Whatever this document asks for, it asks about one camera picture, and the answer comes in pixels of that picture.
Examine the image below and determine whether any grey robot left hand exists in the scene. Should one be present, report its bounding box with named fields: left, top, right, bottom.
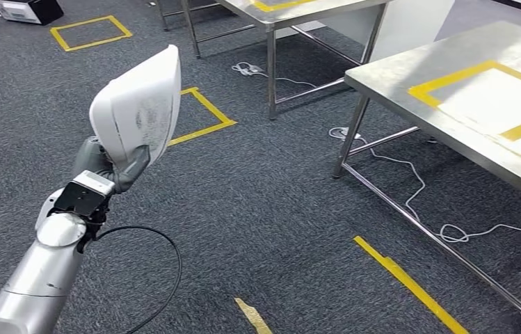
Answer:
left=72, top=136, right=152, bottom=195

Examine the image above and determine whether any white plastic shell part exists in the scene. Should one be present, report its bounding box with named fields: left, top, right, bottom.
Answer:
left=88, top=44, right=183, bottom=173

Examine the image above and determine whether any steel workbench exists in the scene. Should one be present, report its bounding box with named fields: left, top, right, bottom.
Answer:
left=331, top=19, right=521, bottom=334

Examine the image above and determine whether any black and white device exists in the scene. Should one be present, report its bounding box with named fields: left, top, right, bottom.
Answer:
left=0, top=0, right=65, bottom=26

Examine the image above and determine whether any torn yellow tape scrap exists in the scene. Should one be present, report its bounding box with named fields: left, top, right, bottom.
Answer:
left=234, top=297, right=274, bottom=334

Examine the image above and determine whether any steel table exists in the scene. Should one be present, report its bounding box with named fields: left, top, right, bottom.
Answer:
left=156, top=0, right=392, bottom=122

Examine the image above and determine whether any white desk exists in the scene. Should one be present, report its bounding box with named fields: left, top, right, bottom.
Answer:
left=322, top=0, right=457, bottom=63

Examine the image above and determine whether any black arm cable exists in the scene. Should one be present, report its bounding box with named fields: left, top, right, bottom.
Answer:
left=89, top=225, right=184, bottom=334

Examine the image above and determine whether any white floor cable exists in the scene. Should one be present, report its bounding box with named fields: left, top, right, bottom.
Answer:
left=231, top=61, right=319, bottom=89
left=328, top=127, right=521, bottom=245

